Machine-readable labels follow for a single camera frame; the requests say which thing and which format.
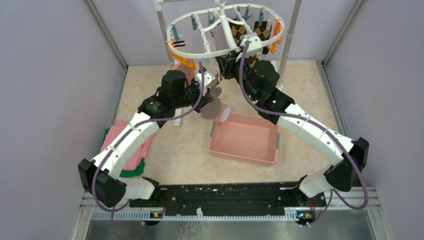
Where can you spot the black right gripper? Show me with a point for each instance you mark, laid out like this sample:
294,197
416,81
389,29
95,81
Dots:
229,62

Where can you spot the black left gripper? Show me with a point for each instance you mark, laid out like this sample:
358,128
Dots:
204,99

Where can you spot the grey red striped sock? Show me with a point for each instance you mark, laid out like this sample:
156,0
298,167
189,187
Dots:
212,109

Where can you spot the pink dotted sock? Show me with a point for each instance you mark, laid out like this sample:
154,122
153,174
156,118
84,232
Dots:
190,76

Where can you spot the white oval clip hanger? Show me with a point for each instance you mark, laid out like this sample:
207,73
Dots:
209,20

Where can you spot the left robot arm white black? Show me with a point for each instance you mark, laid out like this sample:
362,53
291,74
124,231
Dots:
174,99

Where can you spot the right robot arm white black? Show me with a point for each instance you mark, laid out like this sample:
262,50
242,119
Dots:
347,157

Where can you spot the brown argyle sock left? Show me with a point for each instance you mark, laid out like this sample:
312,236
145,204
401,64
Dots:
237,32

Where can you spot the brown argyle sock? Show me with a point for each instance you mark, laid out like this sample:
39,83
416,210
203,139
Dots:
263,31
237,32

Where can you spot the brown argyle sock right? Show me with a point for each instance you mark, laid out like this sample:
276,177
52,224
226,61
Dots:
263,31

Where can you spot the white black striped sock rear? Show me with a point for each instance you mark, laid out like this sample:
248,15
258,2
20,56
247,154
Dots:
178,43

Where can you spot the pink plastic basket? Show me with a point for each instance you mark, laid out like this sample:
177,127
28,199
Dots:
245,138

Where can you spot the pink folded cloth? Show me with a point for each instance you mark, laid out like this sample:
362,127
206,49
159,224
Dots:
146,144

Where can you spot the green folded cloth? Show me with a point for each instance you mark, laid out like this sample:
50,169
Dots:
135,165

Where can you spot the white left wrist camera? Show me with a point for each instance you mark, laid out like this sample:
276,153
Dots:
208,79

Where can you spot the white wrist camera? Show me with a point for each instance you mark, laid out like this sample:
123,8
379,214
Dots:
252,44
208,79

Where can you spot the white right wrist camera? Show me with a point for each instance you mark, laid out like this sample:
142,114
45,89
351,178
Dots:
252,44

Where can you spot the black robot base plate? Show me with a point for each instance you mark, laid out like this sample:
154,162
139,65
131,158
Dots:
269,201

